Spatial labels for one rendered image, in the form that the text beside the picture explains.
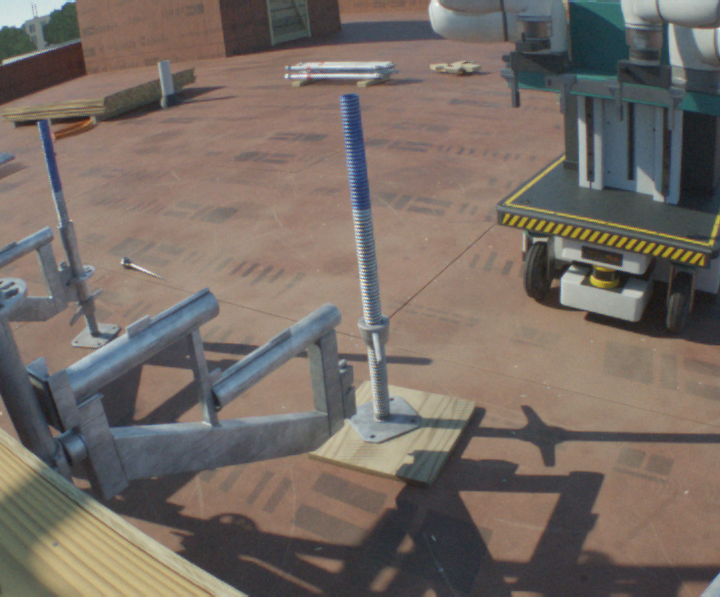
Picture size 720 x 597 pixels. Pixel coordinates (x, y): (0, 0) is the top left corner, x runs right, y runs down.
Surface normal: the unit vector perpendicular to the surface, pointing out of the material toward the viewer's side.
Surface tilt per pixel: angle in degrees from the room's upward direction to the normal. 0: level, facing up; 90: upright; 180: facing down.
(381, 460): 0
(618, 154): 90
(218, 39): 90
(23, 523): 0
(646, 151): 90
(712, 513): 0
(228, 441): 90
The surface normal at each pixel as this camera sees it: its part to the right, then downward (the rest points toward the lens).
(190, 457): 0.82, 0.19
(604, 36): -0.59, 0.44
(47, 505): -0.11, -0.88
